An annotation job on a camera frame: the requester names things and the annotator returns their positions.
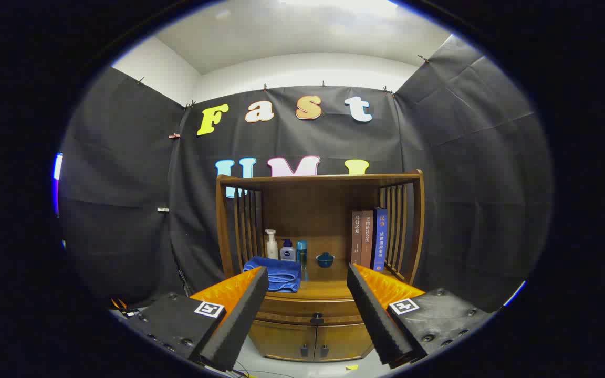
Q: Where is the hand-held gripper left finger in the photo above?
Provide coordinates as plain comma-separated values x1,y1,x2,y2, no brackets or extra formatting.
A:
122,266,270,372

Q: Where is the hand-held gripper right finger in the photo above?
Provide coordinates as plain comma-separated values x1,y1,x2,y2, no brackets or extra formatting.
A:
347,263,494,369

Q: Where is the wooden cabinet door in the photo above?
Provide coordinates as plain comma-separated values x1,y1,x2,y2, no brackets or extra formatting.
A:
249,321,316,362
314,323,374,363

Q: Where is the wooden countertop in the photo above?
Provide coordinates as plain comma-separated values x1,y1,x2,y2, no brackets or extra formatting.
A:
226,251,411,302

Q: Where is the wooden cabinet with slatted hutch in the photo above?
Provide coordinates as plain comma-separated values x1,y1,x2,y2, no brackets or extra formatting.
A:
216,169,425,363

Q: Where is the folded blue towel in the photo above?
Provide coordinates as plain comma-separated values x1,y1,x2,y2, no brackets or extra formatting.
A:
243,256,302,293

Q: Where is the blue book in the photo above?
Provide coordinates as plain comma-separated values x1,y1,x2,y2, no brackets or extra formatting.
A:
372,208,388,272

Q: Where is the reddish brown book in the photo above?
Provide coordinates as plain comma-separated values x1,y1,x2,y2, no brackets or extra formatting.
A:
361,210,375,269

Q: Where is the dark brown book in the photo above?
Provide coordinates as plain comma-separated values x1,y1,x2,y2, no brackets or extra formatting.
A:
351,211,364,266

